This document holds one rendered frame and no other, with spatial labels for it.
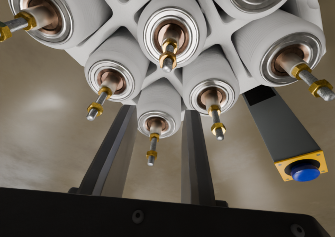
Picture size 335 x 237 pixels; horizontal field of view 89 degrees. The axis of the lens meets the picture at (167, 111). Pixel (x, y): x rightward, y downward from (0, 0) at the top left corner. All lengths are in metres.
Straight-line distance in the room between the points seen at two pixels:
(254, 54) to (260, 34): 0.03
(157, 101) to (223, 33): 0.16
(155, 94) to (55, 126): 0.62
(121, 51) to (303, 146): 0.33
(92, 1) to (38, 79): 0.48
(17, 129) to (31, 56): 0.43
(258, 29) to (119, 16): 0.22
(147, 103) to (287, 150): 0.26
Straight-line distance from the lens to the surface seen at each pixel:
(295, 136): 0.38
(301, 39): 0.29
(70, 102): 0.74
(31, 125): 0.95
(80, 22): 0.28
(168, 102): 0.32
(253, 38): 0.30
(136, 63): 0.29
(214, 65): 0.30
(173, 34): 0.23
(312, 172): 0.37
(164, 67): 0.17
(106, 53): 0.28
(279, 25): 0.29
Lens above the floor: 0.49
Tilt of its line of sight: 49 degrees down
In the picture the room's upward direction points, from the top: 175 degrees counter-clockwise
